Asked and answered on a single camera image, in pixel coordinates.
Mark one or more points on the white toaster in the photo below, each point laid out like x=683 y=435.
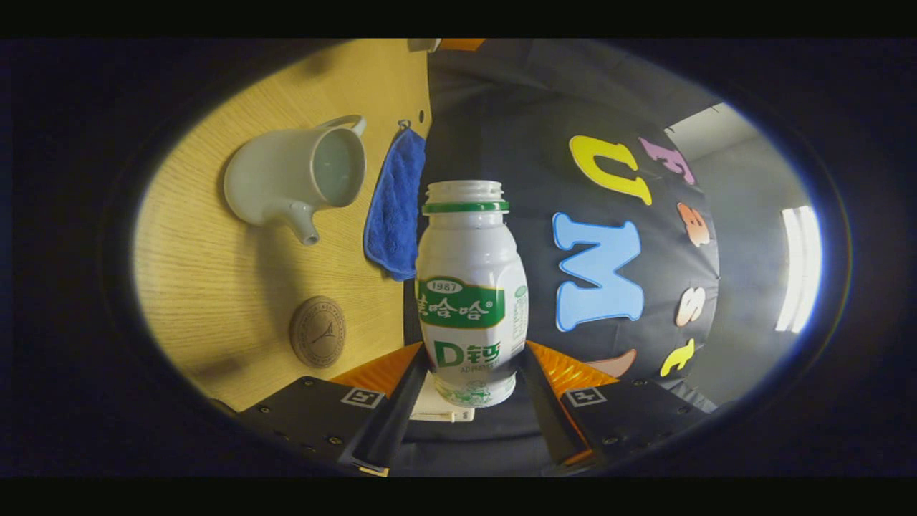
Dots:
x=437 y=408

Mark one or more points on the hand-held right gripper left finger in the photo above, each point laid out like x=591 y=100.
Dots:
x=401 y=416

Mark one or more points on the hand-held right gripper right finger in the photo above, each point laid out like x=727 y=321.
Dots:
x=544 y=408

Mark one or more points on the white plastic water bottle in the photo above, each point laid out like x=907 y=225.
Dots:
x=469 y=258

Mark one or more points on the blue towel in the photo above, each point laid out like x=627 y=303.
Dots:
x=394 y=208

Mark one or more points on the round wooden coaster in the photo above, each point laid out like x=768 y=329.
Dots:
x=317 y=332

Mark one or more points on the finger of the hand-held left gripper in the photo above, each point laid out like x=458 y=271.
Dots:
x=462 y=44

